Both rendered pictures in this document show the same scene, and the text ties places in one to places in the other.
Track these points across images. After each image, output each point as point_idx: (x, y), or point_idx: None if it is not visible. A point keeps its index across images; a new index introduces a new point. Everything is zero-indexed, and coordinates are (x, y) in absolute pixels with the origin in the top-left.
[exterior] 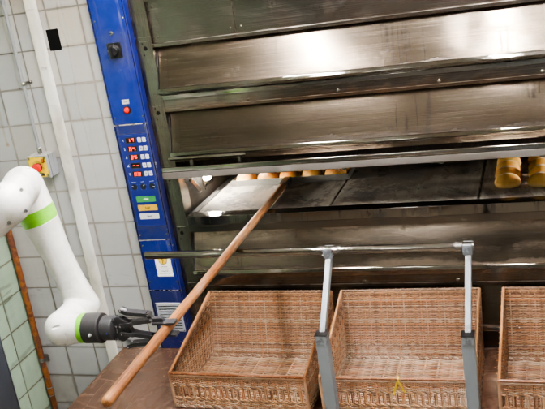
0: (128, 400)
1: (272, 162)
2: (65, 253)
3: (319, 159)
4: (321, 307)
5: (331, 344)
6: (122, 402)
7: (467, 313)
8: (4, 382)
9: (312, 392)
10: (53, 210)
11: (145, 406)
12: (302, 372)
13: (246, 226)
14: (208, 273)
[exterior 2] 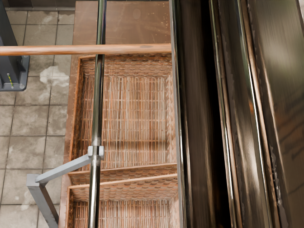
0: (92, 38)
1: (173, 28)
2: None
3: (177, 86)
4: (51, 169)
5: (119, 185)
6: (89, 34)
7: None
8: None
9: (87, 183)
10: None
11: (82, 54)
12: (139, 164)
13: (142, 45)
14: (3, 49)
